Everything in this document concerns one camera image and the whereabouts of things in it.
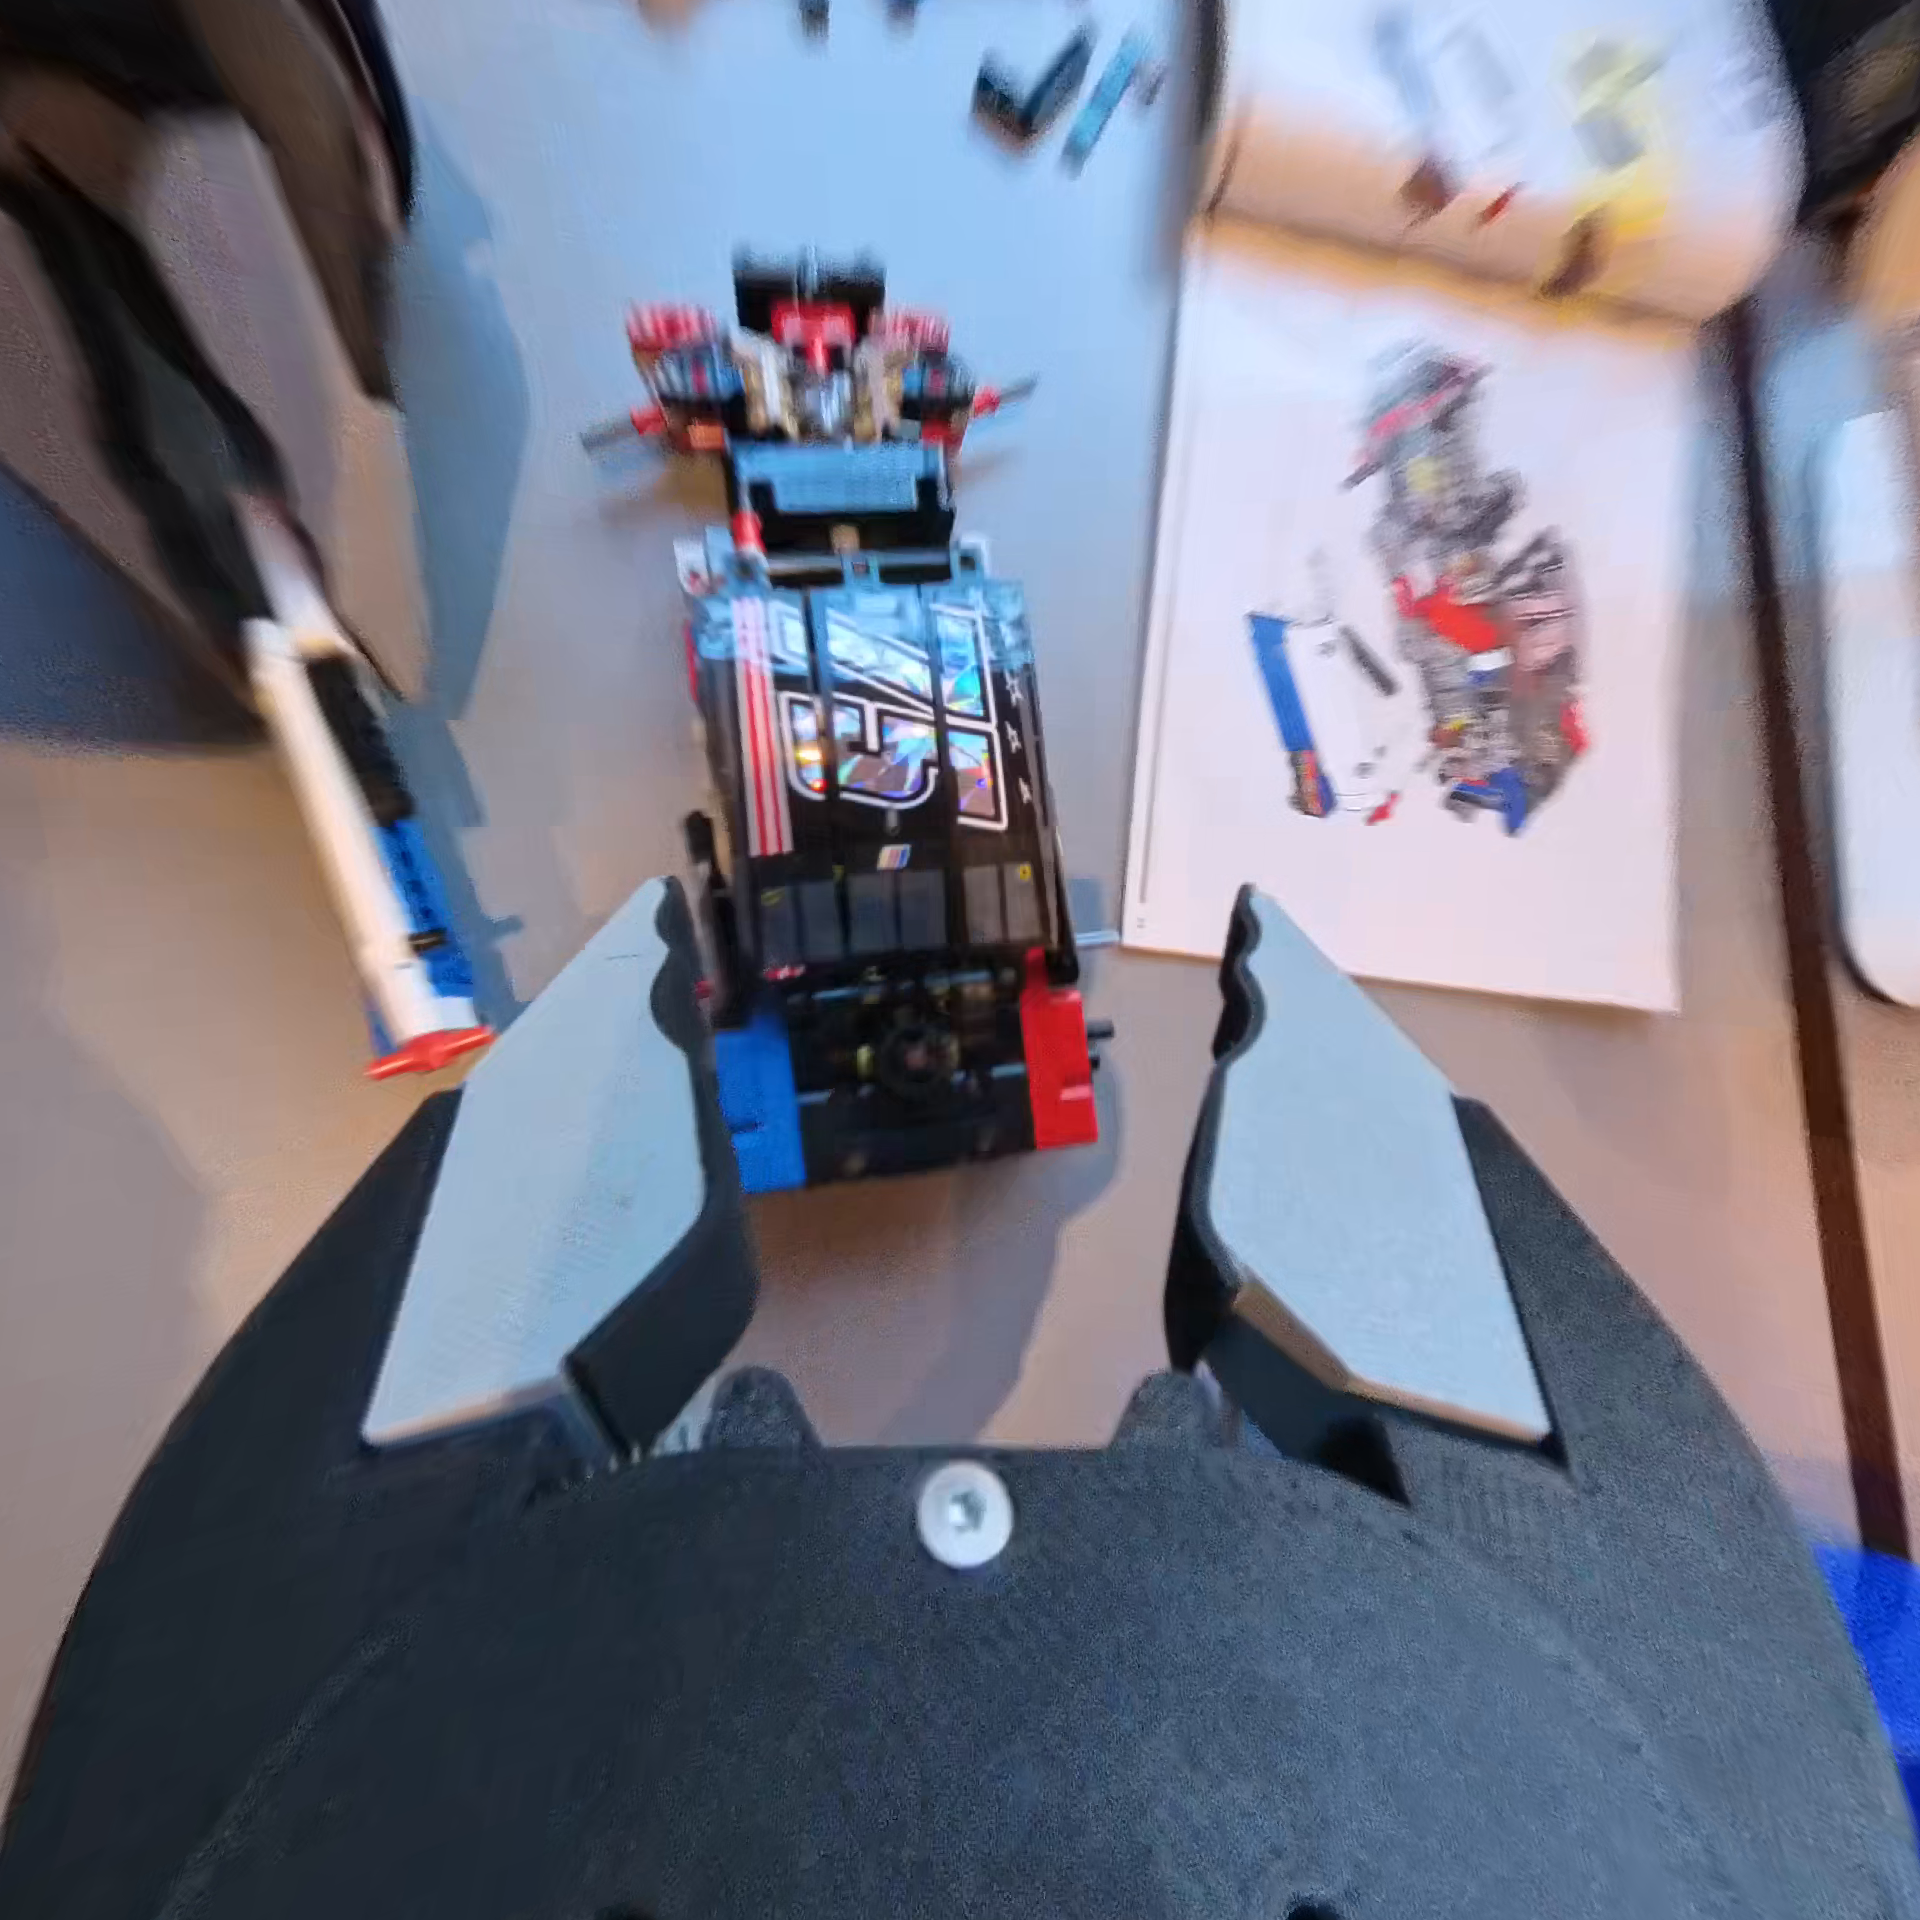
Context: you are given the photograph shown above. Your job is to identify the black toy brick car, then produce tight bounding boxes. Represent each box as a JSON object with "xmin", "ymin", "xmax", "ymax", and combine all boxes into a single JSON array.
[{"xmin": 577, "ymin": 249, "xmax": 1119, "ymax": 1196}]

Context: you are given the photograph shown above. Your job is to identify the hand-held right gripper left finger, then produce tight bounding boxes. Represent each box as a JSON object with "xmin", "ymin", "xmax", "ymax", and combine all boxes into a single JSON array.
[{"xmin": 358, "ymin": 872, "xmax": 761, "ymax": 1455}]

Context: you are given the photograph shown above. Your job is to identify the white blue brick side panel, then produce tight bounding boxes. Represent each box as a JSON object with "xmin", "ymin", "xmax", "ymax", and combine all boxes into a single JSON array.
[{"xmin": 240, "ymin": 496, "xmax": 521, "ymax": 1081}]

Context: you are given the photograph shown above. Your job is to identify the pile of loose brick pieces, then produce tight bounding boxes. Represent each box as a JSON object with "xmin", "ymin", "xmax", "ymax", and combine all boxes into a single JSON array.
[{"xmin": 638, "ymin": 0, "xmax": 1171, "ymax": 180}]

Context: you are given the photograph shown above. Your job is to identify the blue object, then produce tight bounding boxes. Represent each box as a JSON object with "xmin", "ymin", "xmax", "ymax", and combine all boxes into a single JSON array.
[{"xmin": 1809, "ymin": 1536, "xmax": 1920, "ymax": 1794}]

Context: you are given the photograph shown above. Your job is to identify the black cable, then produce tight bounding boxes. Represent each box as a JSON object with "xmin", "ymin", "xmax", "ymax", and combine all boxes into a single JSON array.
[{"xmin": 1705, "ymin": 296, "xmax": 1915, "ymax": 1559}]

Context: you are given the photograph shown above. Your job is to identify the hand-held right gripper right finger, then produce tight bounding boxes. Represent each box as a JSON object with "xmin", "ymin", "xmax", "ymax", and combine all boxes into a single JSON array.
[{"xmin": 1165, "ymin": 884, "xmax": 1557, "ymax": 1457}]

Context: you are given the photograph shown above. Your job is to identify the grey desk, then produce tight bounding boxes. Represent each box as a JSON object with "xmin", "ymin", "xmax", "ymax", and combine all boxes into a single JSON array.
[{"xmin": 0, "ymin": 0, "xmax": 1920, "ymax": 1803}]

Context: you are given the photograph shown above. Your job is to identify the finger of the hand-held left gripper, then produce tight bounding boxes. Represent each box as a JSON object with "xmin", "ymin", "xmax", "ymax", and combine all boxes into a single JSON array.
[
  {"xmin": 179, "ymin": 0, "xmax": 418, "ymax": 409},
  {"xmin": 0, "ymin": 90, "xmax": 400, "ymax": 722}
]

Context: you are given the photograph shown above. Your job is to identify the white rounded object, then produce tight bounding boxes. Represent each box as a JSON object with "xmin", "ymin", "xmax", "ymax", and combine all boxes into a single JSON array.
[{"xmin": 1809, "ymin": 413, "xmax": 1920, "ymax": 1008}]

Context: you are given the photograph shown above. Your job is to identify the open instruction booklet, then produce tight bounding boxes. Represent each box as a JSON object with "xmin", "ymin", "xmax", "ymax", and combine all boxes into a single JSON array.
[{"xmin": 1119, "ymin": 0, "xmax": 1803, "ymax": 1013}]

